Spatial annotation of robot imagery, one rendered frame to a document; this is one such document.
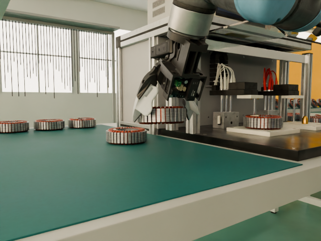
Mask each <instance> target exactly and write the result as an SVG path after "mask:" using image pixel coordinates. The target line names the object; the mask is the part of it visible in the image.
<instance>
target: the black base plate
mask: <svg viewBox="0 0 321 241"><path fill-rule="evenodd" d="M161 135H163V136H168V137H173V138H178V139H183V140H188V141H193V142H200V143H205V144H210V145H215V146H220V147H225V148H230V149H235V150H241V151H245V152H250V153H257V154H262V155H267V156H272V157H277V158H282V159H287V160H292V161H297V162H298V161H302V160H306V159H310V158H314V157H318V156H321V130H318V131H313V130H303V129H301V130H300V133H294V134H286V135H279V136H272V137H267V136H260V135H252V134H245V133H237V132H230V131H226V129H219V128H213V125H202V126H200V133H196V134H190V133H186V127H178V130H173V131H170V130H166V128H164V129H161Z"/></svg>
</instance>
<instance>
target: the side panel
mask: <svg viewBox="0 0 321 241"><path fill-rule="evenodd" d="M155 45H156V37H155V36H153V37H152V38H151V37H150V38H149V40H145V41H143V42H140V43H137V44H133V45H130V46H127V47H123V48H117V49H116V91H117V127H141V128H144V129H146V130H147V133H148V134H153V135H161V129H157V125H156V124H139V122H137V121H135V122H133V121H132V112H133V107H134V103H135V100H136V97H137V92H138V89H139V86H140V83H141V81H142V79H143V78H144V76H145V75H146V74H147V73H148V72H149V71H151V70H152V68H153V66H156V65H155V64H156V60H155V59H153V58H150V48H151V47H153V46H155ZM152 106H153V107H156V106H157V105H156V97H155V99H154V100H153V103H152Z"/></svg>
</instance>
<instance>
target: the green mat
mask: <svg viewBox="0 0 321 241"><path fill-rule="evenodd" d="M110 128H115V127H112V126H107V125H102V124H98V125H96V126H95V127H93V128H70V127H68V126H65V128H63V129H61V130H53V131H52V130H51V131H50V130H46V131H38V130H36V129H34V128H32V129H29V130H28V131H24V132H17V133H15V132H14V133H0V241H15V240H19V239H23V238H26V237H30V236H34V235H37V234H41V233H45V232H49V231H53V230H57V229H61V228H65V227H68V226H72V225H76V224H79V223H83V222H87V221H91V220H95V219H99V218H103V217H107V216H110V215H114V214H118V213H121V212H125V211H129V210H133V209H137V208H141V207H145V206H149V205H152V204H156V203H160V202H163V201H167V200H171V199H175V198H179V197H183V196H187V195H191V194H194V193H198V192H202V191H206V190H209V189H213V188H217V187H221V186H225V185H229V184H233V183H236V182H240V181H244V180H248V179H251V178H255V177H259V176H263V175H267V174H271V173H275V172H278V171H282V170H286V169H290V168H294V167H297V166H301V165H303V164H299V163H294V162H289V161H284V160H279V159H274V158H269V157H264V156H259V155H254V154H249V153H243V152H238V151H233V150H228V149H223V148H218V147H213V146H209V145H204V144H199V143H194V142H187V141H182V140H177V139H173V138H168V137H163V136H158V135H153V134H148V133H147V140H146V141H145V142H143V143H139V144H130V145H128V144H127V145H125V144H124V145H122V144H121V145H119V144H111V143H109V142H107V141H106V130H108V129H110Z"/></svg>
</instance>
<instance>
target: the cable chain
mask: <svg viewBox="0 0 321 241"><path fill-rule="evenodd" d="M227 60H228V56H227V54H226V53H221V52H212V53H211V55H210V68H212V69H210V72H212V73H210V77H211V78H210V81H212V82H210V83H209V85H210V86H205V87H212V85H214V83H215V82H213V81H214V80H215V79H216V78H215V76H216V72H217V66H218V64H216V63H219V64H221V63H222V64H223V65H225V64H228V61H227ZM225 66H228V65H225Z"/></svg>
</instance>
